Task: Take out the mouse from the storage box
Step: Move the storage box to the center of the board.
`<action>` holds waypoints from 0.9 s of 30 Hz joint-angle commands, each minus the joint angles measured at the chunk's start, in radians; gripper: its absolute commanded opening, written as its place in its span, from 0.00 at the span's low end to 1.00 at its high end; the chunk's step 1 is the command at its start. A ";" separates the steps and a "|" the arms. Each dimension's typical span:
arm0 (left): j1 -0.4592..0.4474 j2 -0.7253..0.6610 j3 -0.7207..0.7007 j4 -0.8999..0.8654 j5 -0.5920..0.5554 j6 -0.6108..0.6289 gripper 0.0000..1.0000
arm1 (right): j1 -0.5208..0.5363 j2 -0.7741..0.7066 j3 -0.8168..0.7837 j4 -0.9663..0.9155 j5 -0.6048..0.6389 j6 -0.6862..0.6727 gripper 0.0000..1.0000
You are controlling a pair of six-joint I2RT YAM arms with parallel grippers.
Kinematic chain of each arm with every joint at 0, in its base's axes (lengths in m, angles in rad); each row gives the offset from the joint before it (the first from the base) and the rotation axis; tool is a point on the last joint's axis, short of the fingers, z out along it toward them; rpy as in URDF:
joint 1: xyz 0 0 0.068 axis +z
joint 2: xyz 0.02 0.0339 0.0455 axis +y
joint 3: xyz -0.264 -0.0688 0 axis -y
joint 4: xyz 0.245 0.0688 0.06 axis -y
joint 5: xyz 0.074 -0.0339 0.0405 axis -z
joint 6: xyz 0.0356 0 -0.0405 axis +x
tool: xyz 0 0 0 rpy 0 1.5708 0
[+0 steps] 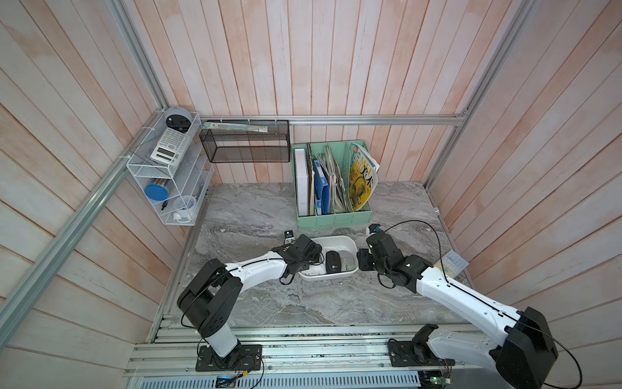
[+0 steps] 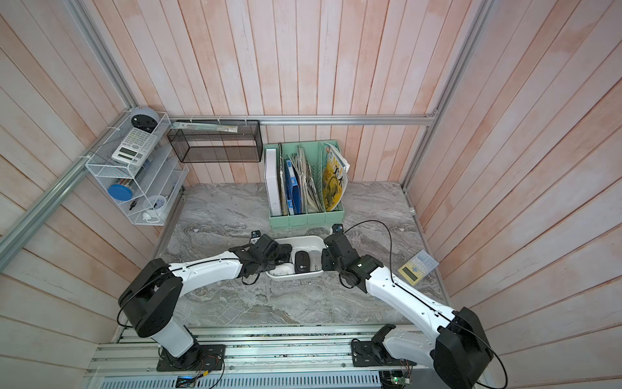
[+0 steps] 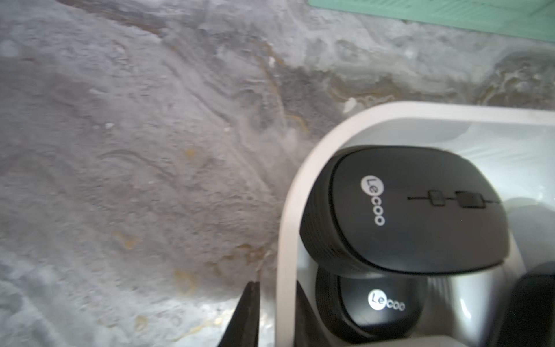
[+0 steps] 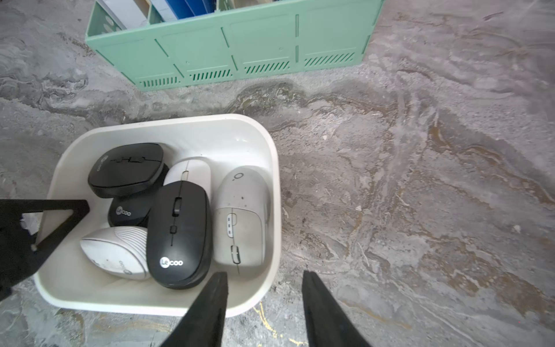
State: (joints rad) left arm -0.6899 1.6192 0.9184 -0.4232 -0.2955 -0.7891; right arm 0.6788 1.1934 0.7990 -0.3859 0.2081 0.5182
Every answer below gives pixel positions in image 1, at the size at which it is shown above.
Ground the small yellow calculator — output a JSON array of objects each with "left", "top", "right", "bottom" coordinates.
[{"left": 434, "top": 250, "right": 469, "bottom": 279}]

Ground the round black white speaker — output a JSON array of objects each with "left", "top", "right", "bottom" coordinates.
[{"left": 165, "top": 107, "right": 193, "bottom": 134}]

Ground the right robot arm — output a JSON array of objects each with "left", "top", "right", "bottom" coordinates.
[{"left": 357, "top": 224, "right": 558, "bottom": 388}]

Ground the small black Lecoo mouse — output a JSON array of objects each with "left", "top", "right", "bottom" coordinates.
[{"left": 325, "top": 251, "right": 341, "bottom": 274}]

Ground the blue round lid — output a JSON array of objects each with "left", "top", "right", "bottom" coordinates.
[{"left": 144, "top": 183, "right": 168, "bottom": 202}]

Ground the grey papers bundle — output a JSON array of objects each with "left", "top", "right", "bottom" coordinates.
[{"left": 320, "top": 145, "right": 351, "bottom": 214}]

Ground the grey computer mouse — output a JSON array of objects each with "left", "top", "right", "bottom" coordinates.
[{"left": 339, "top": 251, "right": 358, "bottom": 272}]

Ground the white wire wall shelf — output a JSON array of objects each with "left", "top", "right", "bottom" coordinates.
[{"left": 126, "top": 110, "right": 214, "bottom": 226}]

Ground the blue folder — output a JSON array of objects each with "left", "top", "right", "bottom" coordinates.
[{"left": 313, "top": 159, "right": 330, "bottom": 216}]

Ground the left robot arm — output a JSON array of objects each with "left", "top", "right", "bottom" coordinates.
[{"left": 178, "top": 235, "right": 323, "bottom": 359}]

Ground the black wire mesh basket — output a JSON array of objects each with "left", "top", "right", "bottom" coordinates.
[{"left": 199, "top": 120, "right": 291, "bottom": 163}]

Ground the yellow comic magazine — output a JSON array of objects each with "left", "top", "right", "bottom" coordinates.
[{"left": 348, "top": 143, "right": 380, "bottom": 212}]

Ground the white desk calculator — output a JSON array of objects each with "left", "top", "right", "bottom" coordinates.
[{"left": 150, "top": 128, "right": 190, "bottom": 166}]

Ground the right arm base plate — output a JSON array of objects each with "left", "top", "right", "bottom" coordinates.
[{"left": 386, "top": 324, "right": 455, "bottom": 367}]

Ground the green plastic file organizer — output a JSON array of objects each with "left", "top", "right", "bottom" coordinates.
[{"left": 291, "top": 140, "right": 372, "bottom": 230}]

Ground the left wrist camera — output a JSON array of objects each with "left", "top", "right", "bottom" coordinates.
[{"left": 283, "top": 230, "right": 296, "bottom": 245}]

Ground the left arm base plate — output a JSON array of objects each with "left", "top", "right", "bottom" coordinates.
[{"left": 195, "top": 344, "right": 262, "bottom": 372}]

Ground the white ceramic cup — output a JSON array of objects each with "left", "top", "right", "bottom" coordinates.
[{"left": 173, "top": 195, "right": 197, "bottom": 223}]

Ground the white plastic storage box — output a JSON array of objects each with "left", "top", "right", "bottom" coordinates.
[{"left": 299, "top": 236, "right": 359, "bottom": 281}]

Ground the white binder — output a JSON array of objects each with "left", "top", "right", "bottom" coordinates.
[{"left": 294, "top": 148, "right": 309, "bottom": 217}]

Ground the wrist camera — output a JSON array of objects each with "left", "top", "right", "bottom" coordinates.
[
  {"left": 368, "top": 223, "right": 382, "bottom": 235},
  {"left": 283, "top": 230, "right": 296, "bottom": 245}
]

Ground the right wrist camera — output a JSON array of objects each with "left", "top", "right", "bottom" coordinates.
[{"left": 368, "top": 223, "right": 382, "bottom": 235}]

